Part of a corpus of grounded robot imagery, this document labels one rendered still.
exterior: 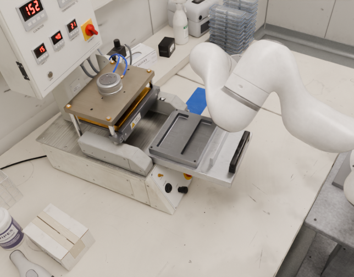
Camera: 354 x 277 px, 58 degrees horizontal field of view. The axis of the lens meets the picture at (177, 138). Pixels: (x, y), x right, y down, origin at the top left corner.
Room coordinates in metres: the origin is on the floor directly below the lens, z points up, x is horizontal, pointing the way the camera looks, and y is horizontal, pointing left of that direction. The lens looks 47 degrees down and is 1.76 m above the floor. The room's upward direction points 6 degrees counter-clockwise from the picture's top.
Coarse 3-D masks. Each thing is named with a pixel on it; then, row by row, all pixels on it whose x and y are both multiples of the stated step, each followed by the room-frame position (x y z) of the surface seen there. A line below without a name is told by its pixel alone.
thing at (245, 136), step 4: (244, 132) 0.68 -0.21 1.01; (248, 132) 0.68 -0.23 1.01; (244, 136) 0.67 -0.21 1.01; (248, 136) 0.67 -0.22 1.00; (240, 140) 0.65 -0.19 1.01; (244, 140) 0.65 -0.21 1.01; (248, 140) 0.68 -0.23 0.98; (240, 144) 0.64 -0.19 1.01; (244, 144) 0.64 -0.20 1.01; (236, 148) 0.62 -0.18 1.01; (240, 148) 0.62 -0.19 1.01; (244, 148) 0.63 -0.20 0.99; (236, 152) 0.61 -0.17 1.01; (240, 152) 0.61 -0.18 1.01; (236, 156) 0.59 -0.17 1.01; (240, 156) 0.60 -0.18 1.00; (232, 160) 0.58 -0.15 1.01; (236, 160) 0.58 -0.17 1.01; (232, 164) 0.56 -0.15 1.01; (236, 164) 0.57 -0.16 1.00; (232, 168) 0.56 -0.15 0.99; (232, 172) 0.56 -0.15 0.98
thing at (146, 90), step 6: (144, 90) 0.88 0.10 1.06; (138, 96) 0.85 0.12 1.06; (144, 96) 0.85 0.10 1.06; (132, 102) 0.83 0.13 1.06; (138, 102) 0.82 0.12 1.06; (132, 108) 0.80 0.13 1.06; (126, 114) 0.77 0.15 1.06; (84, 120) 0.79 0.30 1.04; (90, 120) 0.77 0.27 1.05; (120, 120) 0.74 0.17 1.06; (96, 126) 0.76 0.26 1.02; (102, 126) 0.76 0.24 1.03; (114, 126) 0.73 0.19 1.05; (120, 126) 0.72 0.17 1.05
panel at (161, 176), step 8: (160, 168) 0.66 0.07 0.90; (152, 176) 0.62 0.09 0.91; (160, 176) 0.63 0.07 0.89; (168, 176) 0.65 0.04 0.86; (176, 176) 0.67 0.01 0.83; (184, 176) 0.69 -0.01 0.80; (192, 176) 0.71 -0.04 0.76; (160, 184) 0.62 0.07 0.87; (176, 184) 0.65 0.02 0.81; (184, 184) 0.67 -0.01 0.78; (168, 192) 0.61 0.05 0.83; (176, 192) 0.63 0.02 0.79; (168, 200) 0.59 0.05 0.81; (176, 200) 0.61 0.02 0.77
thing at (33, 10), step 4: (36, 0) 0.86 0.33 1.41; (28, 4) 0.84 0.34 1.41; (32, 4) 0.85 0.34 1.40; (36, 4) 0.86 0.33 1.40; (24, 8) 0.82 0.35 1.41; (28, 8) 0.83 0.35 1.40; (32, 8) 0.85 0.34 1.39; (36, 8) 0.86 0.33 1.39; (40, 8) 0.87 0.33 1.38; (24, 12) 0.82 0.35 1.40; (28, 12) 0.83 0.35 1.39; (32, 12) 0.84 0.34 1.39; (36, 12) 0.85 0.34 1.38; (28, 16) 0.83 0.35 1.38
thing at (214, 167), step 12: (216, 132) 0.73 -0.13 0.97; (228, 132) 0.71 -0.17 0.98; (240, 132) 0.72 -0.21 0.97; (252, 132) 0.72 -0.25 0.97; (216, 144) 0.68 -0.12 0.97; (228, 144) 0.68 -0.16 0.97; (156, 156) 0.66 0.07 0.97; (204, 156) 0.64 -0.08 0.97; (216, 156) 0.62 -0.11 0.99; (228, 156) 0.63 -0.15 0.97; (180, 168) 0.61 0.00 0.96; (192, 168) 0.59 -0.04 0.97; (204, 168) 0.59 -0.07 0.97; (216, 168) 0.58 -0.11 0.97; (228, 168) 0.58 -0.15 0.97; (216, 180) 0.55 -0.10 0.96; (228, 180) 0.54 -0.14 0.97
